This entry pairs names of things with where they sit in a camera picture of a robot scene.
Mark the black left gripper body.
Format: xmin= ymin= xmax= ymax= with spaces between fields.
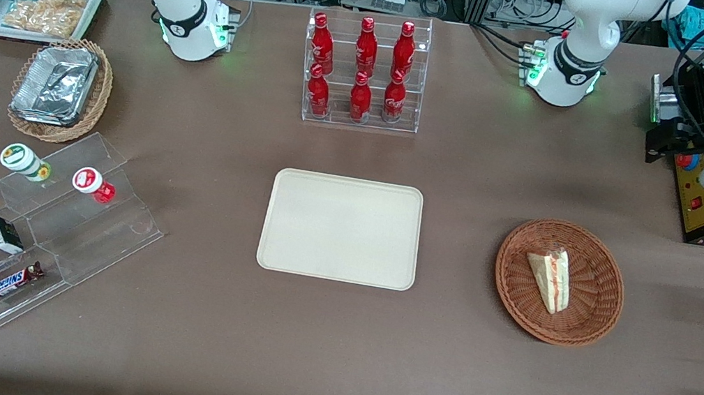
xmin=666 ymin=116 xmax=704 ymax=164

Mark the triangle sandwich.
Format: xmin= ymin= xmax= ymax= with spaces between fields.
xmin=517 ymin=244 xmax=578 ymax=318

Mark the aluminium foil tray stack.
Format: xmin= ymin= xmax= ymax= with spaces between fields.
xmin=7 ymin=37 xmax=103 ymax=133

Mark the light wicker basket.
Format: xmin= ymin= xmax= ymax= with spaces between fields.
xmin=2 ymin=29 xmax=120 ymax=151

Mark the brown round wicker basket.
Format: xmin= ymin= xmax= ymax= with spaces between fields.
xmin=484 ymin=211 xmax=636 ymax=356

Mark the cream plastic tray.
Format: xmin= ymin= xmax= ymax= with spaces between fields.
xmin=253 ymin=164 xmax=430 ymax=295

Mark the green lidded white jar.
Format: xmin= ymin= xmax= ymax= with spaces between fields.
xmin=0 ymin=140 xmax=57 ymax=186

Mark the teal package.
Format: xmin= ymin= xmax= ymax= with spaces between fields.
xmin=659 ymin=0 xmax=704 ymax=43

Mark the yellow chips bag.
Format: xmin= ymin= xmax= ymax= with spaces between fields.
xmin=0 ymin=0 xmax=89 ymax=41

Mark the black chocolate box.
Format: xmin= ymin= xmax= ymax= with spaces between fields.
xmin=0 ymin=216 xmax=30 ymax=258

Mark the red lidded jar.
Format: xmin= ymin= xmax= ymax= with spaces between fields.
xmin=69 ymin=164 xmax=121 ymax=207

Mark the clear acrylic tiered display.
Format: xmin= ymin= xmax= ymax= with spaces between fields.
xmin=0 ymin=117 xmax=179 ymax=391

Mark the Snickers chocolate bar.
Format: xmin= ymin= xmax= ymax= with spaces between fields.
xmin=0 ymin=255 xmax=48 ymax=318

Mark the clear acrylic bottle rack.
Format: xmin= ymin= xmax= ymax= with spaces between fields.
xmin=292 ymin=0 xmax=437 ymax=140

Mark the red cola bottle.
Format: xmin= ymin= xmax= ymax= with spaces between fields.
xmin=305 ymin=11 xmax=343 ymax=76
xmin=351 ymin=15 xmax=384 ymax=79
xmin=380 ymin=68 xmax=412 ymax=126
xmin=302 ymin=63 xmax=337 ymax=119
xmin=388 ymin=18 xmax=421 ymax=84
xmin=345 ymin=69 xmax=377 ymax=125

